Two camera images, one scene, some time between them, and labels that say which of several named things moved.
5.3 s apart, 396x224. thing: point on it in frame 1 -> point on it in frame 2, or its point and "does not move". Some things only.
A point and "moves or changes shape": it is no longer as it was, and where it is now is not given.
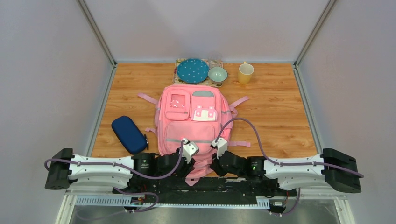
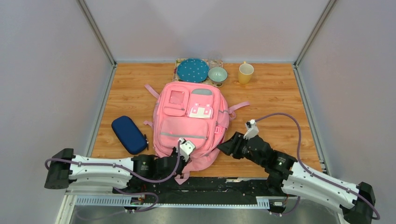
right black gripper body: x=221 y=171 -> x=246 y=155
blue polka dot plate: x=193 y=70 does not move
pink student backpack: x=201 y=114 moves or changes shape
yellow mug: x=244 y=73 does not move
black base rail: x=214 y=188 does not move
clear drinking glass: x=215 y=59 does not move
